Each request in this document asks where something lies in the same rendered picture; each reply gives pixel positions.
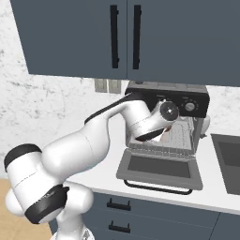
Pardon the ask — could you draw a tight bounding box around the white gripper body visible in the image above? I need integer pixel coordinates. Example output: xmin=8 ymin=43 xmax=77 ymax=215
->
xmin=152 ymin=127 xmax=173 ymax=143

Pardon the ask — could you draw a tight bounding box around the metal toaster oven rack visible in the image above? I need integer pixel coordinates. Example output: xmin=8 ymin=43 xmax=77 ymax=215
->
xmin=128 ymin=120 xmax=193 ymax=150

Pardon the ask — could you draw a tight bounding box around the grey toaster oven door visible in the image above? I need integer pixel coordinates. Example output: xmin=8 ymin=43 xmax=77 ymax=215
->
xmin=115 ymin=147 xmax=204 ymax=191

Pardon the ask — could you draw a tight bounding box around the round toaster oven timer knob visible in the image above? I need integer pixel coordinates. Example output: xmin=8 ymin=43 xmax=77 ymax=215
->
xmin=184 ymin=100 xmax=196 ymax=113

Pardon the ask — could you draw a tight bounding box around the black grey toaster oven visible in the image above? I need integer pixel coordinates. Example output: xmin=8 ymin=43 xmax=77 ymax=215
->
xmin=124 ymin=80 xmax=211 ymax=155

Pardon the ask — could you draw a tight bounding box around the blue-grey cupboard door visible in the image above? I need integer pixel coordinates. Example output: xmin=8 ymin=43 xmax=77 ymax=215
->
xmin=127 ymin=0 xmax=240 ymax=88
xmin=8 ymin=0 xmax=128 ymax=81

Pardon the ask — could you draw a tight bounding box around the blue-grey base cabinet door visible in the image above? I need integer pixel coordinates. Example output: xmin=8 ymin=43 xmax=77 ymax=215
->
xmin=209 ymin=212 xmax=240 ymax=240

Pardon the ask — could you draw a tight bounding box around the blue-grey drawer front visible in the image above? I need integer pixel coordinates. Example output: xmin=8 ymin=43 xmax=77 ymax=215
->
xmin=83 ymin=191 xmax=221 ymax=231
xmin=82 ymin=215 xmax=218 ymax=240

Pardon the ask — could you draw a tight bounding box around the grey sink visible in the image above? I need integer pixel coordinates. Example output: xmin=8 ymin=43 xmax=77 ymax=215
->
xmin=210 ymin=133 xmax=240 ymax=197

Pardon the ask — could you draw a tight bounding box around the black toaster oven door handle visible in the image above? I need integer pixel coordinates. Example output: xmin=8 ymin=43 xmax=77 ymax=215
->
xmin=123 ymin=179 xmax=194 ymax=196

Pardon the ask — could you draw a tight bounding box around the grey wall outlet plate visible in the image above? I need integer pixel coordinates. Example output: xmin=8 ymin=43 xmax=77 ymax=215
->
xmin=94 ymin=78 xmax=109 ymax=94
xmin=107 ymin=79 xmax=123 ymax=95

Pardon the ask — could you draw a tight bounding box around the black drawer handle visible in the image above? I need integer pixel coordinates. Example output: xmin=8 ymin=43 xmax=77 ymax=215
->
xmin=108 ymin=219 xmax=132 ymax=234
xmin=106 ymin=198 xmax=132 ymax=212

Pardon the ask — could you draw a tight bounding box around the black cupboard door handle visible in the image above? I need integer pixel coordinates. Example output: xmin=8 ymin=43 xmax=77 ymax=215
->
xmin=110 ymin=4 xmax=121 ymax=70
xmin=132 ymin=4 xmax=143 ymax=70

